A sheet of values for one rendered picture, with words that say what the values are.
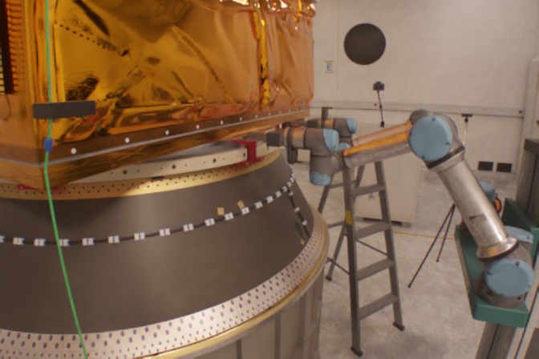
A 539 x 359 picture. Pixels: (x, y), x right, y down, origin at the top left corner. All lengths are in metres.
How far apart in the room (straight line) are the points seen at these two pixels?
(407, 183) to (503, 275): 3.83
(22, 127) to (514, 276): 1.18
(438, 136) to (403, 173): 3.82
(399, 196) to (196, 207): 3.92
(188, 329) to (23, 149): 0.72
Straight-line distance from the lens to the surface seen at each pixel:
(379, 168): 2.58
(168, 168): 1.08
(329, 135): 1.05
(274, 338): 1.40
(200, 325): 1.12
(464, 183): 0.92
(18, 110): 0.74
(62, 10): 0.72
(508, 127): 9.06
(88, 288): 1.12
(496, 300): 1.16
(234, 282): 1.17
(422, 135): 0.90
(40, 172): 0.72
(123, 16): 0.79
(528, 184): 1.48
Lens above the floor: 1.93
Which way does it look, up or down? 12 degrees down
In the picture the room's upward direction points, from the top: straight up
